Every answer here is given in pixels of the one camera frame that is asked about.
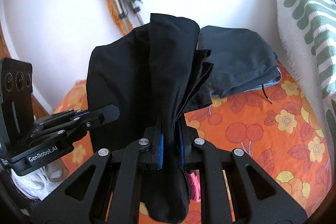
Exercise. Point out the green striped white pillow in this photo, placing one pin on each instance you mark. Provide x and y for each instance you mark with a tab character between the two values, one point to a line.
307	32

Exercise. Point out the dark folded clothes stack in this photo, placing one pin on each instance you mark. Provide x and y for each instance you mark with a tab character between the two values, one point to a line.
242	61

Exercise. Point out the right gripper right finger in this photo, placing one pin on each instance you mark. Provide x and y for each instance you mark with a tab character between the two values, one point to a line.
186	137

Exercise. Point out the orange floral bed sheet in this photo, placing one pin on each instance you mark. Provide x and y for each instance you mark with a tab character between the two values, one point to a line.
279	130

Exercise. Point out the white gloved left hand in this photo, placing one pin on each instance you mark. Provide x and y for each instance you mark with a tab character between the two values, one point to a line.
38	184

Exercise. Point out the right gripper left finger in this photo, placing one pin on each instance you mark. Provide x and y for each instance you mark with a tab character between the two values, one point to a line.
155	137

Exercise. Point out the black pants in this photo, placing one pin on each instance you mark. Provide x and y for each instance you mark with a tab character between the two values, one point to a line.
154	75

